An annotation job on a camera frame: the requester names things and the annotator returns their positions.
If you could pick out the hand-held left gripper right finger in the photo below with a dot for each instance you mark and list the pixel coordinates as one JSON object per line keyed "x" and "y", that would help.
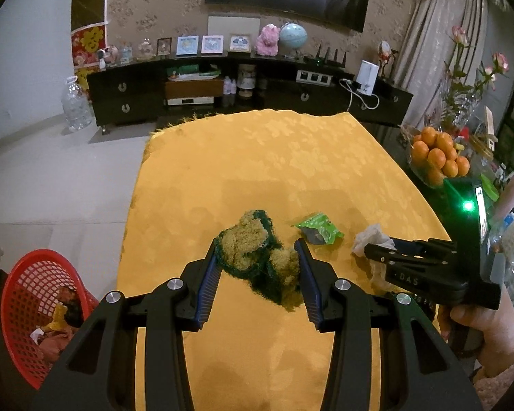
{"x": 308, "y": 284}

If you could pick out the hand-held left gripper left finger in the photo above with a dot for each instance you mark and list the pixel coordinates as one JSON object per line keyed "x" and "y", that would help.
{"x": 207, "y": 284}

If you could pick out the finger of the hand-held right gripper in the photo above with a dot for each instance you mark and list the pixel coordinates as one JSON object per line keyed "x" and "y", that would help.
{"x": 394, "y": 254}
{"x": 424, "y": 244}

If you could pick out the sponge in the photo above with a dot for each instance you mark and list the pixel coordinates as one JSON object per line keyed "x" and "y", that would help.
{"x": 248, "y": 244}

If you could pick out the red plastic basket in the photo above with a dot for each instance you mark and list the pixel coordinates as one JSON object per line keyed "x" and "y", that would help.
{"x": 25, "y": 282}

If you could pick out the person's right hand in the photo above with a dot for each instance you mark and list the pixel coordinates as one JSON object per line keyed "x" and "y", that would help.
{"x": 497, "y": 334}

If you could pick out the green snack wrapper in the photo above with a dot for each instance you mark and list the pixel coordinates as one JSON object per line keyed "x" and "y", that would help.
{"x": 319, "y": 227}

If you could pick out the green packet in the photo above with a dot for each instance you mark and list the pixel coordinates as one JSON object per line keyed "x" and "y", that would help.
{"x": 490, "y": 188}

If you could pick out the pile of oranges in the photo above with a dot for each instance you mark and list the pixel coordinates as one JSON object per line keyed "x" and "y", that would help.
{"x": 437, "y": 156}

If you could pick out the glass fruit bowl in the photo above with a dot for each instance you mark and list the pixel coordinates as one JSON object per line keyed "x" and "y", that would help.
{"x": 407, "y": 135}

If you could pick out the yellow tablecloth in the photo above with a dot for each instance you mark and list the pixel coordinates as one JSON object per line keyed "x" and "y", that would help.
{"x": 261, "y": 158}

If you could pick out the dark crumpled wrapper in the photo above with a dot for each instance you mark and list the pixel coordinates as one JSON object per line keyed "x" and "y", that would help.
{"x": 70, "y": 306}

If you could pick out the glass vase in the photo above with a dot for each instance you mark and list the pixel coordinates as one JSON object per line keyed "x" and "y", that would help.
{"x": 462, "y": 107}

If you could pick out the white standing device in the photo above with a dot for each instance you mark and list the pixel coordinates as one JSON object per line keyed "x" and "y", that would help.
{"x": 366, "y": 78}

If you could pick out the white set-top box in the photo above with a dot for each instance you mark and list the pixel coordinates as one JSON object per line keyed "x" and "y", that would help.
{"x": 188, "y": 101}

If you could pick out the white red figurine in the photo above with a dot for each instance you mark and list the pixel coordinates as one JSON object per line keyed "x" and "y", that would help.
{"x": 385, "y": 53}

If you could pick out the white power strip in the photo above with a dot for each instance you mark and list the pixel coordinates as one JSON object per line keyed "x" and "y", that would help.
{"x": 315, "y": 77}

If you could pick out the brown box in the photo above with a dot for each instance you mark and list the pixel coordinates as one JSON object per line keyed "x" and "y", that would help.
{"x": 192, "y": 89}

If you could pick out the pink artificial rose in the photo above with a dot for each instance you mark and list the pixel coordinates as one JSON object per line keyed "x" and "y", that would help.
{"x": 500, "y": 62}
{"x": 460, "y": 34}

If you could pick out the small white bottle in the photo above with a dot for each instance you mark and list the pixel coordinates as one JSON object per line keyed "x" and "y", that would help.
{"x": 232, "y": 85}
{"x": 226, "y": 85}

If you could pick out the black wifi router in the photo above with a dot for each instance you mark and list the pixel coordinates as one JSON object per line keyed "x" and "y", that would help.
{"x": 325, "y": 60}

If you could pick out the tall printed jar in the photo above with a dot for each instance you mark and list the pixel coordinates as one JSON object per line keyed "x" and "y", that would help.
{"x": 246, "y": 79}

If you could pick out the black television cabinet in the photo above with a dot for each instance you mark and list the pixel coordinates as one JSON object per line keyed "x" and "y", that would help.
{"x": 124, "y": 90}

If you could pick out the green flat box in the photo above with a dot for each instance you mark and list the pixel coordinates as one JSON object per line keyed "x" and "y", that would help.
{"x": 188, "y": 71}

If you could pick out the beige curtain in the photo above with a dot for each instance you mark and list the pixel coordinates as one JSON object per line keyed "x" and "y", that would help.
{"x": 441, "y": 25}

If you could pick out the clear water jug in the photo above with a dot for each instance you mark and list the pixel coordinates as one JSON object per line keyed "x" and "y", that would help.
{"x": 75, "y": 105}

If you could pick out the light blue globe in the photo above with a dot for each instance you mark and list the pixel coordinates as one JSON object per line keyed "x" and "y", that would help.
{"x": 293, "y": 36}

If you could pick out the glass snow globe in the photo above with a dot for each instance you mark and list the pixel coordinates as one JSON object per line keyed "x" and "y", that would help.
{"x": 144, "y": 49}

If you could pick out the small glass ornament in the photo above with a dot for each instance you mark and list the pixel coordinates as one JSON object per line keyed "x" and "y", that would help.
{"x": 125, "y": 52}

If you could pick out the pink plush toy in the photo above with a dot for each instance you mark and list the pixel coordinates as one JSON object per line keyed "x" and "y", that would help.
{"x": 268, "y": 39}

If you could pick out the blue picture frame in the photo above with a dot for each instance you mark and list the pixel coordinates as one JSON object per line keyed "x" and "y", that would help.
{"x": 187, "y": 45}

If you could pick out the pink picture frame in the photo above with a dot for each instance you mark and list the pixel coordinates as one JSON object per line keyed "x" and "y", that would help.
{"x": 211, "y": 44}

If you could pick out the small dark picture frame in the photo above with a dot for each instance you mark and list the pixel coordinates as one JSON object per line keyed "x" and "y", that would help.
{"x": 164, "y": 46}

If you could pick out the white-blue picture frame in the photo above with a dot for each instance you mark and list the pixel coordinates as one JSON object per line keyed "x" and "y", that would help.
{"x": 240, "y": 43}

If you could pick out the white wall panel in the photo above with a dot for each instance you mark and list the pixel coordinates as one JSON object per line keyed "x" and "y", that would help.
{"x": 234, "y": 25}

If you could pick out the red festive wall poster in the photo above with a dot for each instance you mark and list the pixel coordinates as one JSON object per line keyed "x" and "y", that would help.
{"x": 88, "y": 47}

